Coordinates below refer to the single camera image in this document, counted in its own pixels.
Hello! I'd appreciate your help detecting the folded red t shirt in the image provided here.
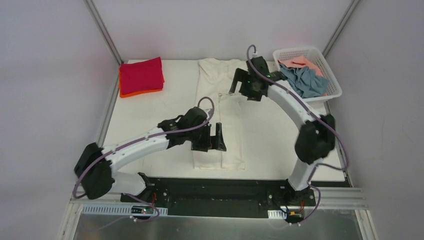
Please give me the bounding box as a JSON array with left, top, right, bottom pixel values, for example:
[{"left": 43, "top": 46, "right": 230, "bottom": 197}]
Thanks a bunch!
[{"left": 118, "top": 57, "right": 165, "bottom": 98}]

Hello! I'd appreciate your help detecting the left corner aluminium post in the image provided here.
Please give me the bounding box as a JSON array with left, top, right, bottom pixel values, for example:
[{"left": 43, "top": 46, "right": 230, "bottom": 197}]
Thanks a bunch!
[{"left": 83, "top": 0, "right": 124, "bottom": 66}]

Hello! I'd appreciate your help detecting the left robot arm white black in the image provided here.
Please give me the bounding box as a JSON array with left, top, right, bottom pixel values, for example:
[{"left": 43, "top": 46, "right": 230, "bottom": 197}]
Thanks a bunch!
[{"left": 73, "top": 106, "right": 227, "bottom": 203}]

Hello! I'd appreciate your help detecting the blue grey t shirt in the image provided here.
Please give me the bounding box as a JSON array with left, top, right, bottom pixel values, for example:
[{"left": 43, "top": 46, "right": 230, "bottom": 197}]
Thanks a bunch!
[{"left": 279, "top": 63, "right": 330, "bottom": 99}]

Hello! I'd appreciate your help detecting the aluminium front frame rail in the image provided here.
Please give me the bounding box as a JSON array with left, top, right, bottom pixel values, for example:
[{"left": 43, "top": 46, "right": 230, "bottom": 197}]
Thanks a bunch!
[{"left": 69, "top": 181, "right": 369, "bottom": 210}]

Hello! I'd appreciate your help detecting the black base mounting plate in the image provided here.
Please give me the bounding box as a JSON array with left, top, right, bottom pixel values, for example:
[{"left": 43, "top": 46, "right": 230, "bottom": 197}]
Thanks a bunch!
[{"left": 86, "top": 172, "right": 352, "bottom": 220}]

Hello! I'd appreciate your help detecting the cream white t shirt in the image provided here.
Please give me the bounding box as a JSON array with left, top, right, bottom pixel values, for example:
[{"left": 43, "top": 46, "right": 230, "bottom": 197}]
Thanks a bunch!
[{"left": 192, "top": 58, "right": 247, "bottom": 170}]

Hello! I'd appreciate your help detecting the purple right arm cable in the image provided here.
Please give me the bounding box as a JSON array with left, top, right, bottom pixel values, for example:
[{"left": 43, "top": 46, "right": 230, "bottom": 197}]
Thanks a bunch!
[{"left": 246, "top": 44, "right": 351, "bottom": 228}]

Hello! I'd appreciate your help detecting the white plastic laundry basket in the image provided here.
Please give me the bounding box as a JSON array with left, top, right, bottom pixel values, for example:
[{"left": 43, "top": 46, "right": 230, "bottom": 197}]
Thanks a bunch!
[{"left": 272, "top": 46, "right": 343, "bottom": 104}]

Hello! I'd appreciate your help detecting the right corner aluminium post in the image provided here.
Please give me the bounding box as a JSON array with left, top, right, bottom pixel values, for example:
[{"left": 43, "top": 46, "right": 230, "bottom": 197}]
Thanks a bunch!
[{"left": 322, "top": 0, "right": 362, "bottom": 58}]

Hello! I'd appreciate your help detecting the corner aluminium post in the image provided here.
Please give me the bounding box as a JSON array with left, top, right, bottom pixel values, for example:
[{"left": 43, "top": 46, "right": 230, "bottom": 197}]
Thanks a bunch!
[
  {"left": 83, "top": 0, "right": 124, "bottom": 66},
  {"left": 322, "top": 0, "right": 362, "bottom": 58}
]

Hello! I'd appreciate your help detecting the right white cable duct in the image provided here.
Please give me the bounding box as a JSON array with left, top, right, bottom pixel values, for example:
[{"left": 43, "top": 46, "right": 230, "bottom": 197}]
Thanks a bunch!
[{"left": 267, "top": 209, "right": 287, "bottom": 220}]

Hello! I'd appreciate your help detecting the pink t shirt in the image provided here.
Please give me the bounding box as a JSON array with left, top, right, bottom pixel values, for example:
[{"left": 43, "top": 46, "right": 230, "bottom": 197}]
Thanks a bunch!
[{"left": 278, "top": 55, "right": 324, "bottom": 77}]

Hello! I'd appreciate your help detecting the white cable duct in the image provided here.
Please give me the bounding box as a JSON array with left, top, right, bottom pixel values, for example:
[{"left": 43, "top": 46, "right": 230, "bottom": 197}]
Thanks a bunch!
[
  {"left": 267, "top": 209, "right": 287, "bottom": 220},
  {"left": 81, "top": 204, "right": 168, "bottom": 217}
]

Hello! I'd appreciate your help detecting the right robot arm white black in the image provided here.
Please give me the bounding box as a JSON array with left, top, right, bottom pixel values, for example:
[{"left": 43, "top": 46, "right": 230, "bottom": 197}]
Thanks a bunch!
[{"left": 229, "top": 56, "right": 336, "bottom": 205}]

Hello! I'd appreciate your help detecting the folded orange t shirt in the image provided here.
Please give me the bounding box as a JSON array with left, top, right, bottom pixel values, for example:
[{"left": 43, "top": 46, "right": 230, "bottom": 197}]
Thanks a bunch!
[{"left": 118, "top": 68, "right": 165, "bottom": 98}]

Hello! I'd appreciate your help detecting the left white cable duct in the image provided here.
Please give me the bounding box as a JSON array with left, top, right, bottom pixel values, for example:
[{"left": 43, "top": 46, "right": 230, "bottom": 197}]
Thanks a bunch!
[{"left": 81, "top": 204, "right": 168, "bottom": 217}]

